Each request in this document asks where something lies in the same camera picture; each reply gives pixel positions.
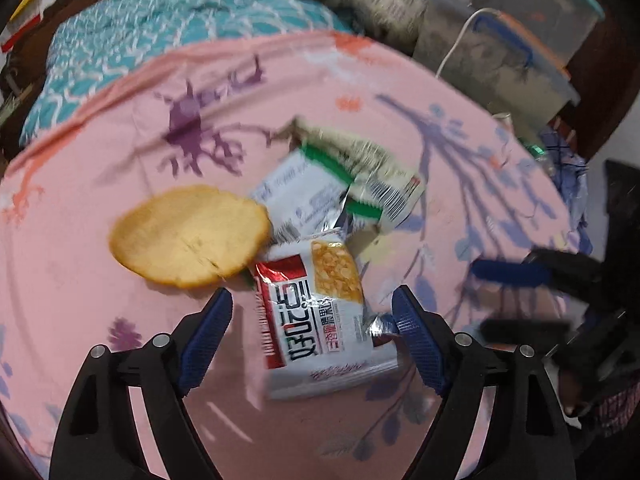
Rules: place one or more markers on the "clear storage box teal lid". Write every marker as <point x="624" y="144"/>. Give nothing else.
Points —
<point x="540" y="5"/>

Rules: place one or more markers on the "green white snack wrapper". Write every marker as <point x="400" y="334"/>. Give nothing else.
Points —
<point x="380" y="175"/>

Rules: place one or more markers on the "blue patterned cloth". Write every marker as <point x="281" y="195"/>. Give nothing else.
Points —
<point x="575" y="185"/>

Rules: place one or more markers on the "red white snack packet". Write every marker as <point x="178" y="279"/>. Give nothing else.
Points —
<point x="310" y="320"/>

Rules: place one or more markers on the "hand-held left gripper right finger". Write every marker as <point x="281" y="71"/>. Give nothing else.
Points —
<point x="420" y="345"/>

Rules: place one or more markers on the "round golden cracker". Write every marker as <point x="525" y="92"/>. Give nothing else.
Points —
<point x="190" y="235"/>

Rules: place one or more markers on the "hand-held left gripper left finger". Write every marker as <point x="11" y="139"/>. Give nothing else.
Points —
<point x="207" y="345"/>

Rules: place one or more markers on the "pink floral bed sheet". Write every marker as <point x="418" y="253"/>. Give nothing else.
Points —
<point x="75" y="160"/>

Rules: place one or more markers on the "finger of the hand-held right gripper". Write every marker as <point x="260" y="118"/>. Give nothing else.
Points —
<point x="520" y="331"/>
<point x="505" y="272"/>

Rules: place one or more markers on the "teal patterned quilt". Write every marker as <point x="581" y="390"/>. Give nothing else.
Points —
<point x="150" y="25"/>

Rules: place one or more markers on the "black rectangular object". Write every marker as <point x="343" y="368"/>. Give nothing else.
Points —
<point x="625" y="205"/>

